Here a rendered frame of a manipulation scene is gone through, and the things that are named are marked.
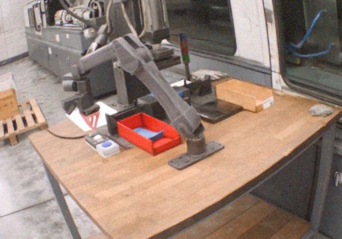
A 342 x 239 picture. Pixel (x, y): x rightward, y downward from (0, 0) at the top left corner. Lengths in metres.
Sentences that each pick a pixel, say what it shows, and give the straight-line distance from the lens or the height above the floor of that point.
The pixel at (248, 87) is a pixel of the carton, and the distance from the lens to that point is 1.69.
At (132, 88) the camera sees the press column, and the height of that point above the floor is 0.98.
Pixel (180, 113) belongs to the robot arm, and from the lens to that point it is 1.17.
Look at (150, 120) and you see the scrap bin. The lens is 1.47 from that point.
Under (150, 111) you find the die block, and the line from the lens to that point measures 1.54.
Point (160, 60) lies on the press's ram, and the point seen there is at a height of 1.14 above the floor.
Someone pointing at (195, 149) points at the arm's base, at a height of 0.94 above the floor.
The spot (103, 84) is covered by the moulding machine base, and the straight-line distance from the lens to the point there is 4.77.
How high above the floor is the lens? 1.51
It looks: 22 degrees down
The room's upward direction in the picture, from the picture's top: 8 degrees counter-clockwise
